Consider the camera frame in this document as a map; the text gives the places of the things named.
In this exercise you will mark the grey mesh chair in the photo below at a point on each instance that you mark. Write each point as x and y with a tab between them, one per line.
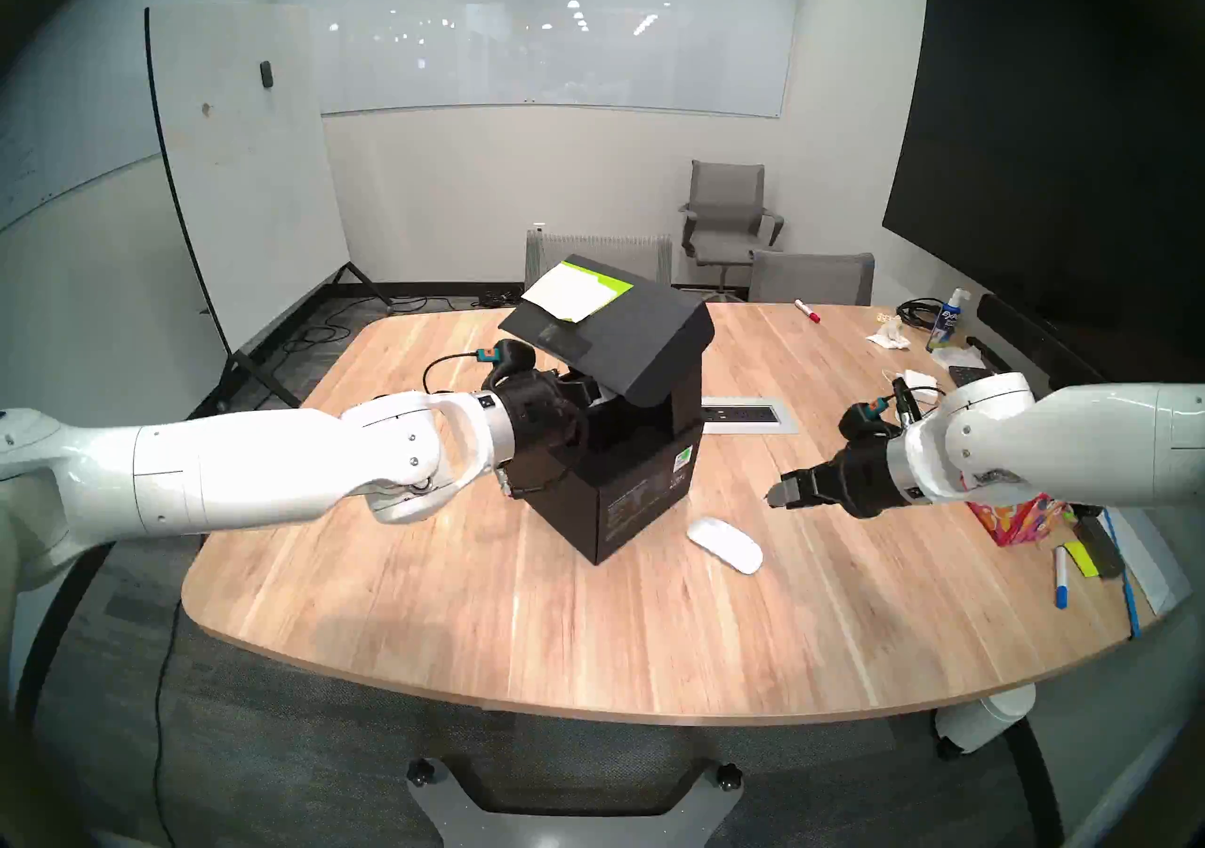
621	248

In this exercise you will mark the blue pen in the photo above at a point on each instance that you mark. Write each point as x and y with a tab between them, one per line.
1128	601

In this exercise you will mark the black video bar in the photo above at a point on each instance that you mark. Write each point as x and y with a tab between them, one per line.
1021	333

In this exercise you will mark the whiteboard cleaner spray bottle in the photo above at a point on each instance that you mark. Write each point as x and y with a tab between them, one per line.
944	326

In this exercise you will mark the silver table outlet panel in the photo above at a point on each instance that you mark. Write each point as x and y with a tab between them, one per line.
753	416

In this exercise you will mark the green sticky note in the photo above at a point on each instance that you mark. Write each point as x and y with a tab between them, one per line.
607	279

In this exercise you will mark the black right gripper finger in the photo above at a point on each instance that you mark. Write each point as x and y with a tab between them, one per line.
811	498
805	481

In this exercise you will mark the white paper sheet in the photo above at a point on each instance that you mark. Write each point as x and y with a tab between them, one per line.
1153	568

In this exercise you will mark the black keyboard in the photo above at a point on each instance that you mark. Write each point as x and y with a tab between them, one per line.
970	375

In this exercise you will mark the white computer mouse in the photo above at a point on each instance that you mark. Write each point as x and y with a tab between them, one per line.
725	545

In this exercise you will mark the white power adapter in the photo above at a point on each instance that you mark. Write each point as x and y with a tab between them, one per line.
918	382

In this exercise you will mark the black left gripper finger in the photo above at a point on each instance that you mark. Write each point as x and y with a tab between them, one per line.
603	394
582	382

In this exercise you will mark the grey robot base frame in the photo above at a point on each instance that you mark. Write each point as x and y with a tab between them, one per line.
574	827

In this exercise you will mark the large black wall screen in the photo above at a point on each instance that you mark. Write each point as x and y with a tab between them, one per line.
1036	149

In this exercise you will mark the grey office chair with armrests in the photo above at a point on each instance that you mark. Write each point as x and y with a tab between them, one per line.
727	204

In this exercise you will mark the crumpled white tissue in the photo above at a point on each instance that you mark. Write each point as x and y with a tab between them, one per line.
890	335
957	356

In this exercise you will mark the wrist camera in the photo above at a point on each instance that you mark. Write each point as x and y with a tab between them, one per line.
513	356
871	418

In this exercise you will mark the yellow sticky note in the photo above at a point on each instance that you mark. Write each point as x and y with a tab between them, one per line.
570	293

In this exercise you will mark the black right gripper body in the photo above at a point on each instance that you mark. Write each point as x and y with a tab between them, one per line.
871	479

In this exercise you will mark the black cardboard box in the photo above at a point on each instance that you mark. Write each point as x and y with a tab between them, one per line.
640	479

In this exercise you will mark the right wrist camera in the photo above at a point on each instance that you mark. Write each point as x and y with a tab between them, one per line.
871	418

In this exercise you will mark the rolling whiteboard with stand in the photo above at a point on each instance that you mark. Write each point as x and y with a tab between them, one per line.
245	177

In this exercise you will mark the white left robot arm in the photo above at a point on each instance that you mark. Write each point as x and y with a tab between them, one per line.
235	469

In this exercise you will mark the blue marker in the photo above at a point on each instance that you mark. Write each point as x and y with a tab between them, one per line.
1061	578

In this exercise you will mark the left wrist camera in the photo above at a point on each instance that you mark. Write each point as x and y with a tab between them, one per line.
513	356

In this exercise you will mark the colourful tissue box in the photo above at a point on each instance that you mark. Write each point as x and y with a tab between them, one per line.
1017	516

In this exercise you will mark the red marker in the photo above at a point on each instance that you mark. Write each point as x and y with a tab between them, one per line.
807	310

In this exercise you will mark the yellow sticky note pad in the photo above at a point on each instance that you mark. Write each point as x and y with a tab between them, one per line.
1080	559

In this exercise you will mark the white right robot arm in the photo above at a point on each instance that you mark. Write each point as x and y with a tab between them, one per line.
1092	446

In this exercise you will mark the wall glass whiteboard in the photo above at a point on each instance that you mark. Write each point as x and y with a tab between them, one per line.
47	140
546	36

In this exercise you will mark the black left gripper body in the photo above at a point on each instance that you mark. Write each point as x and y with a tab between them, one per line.
541	413

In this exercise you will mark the black whiteboard eraser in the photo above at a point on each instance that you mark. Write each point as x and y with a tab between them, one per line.
1099	543

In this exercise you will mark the grey fabric chair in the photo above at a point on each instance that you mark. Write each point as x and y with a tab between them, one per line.
811	281

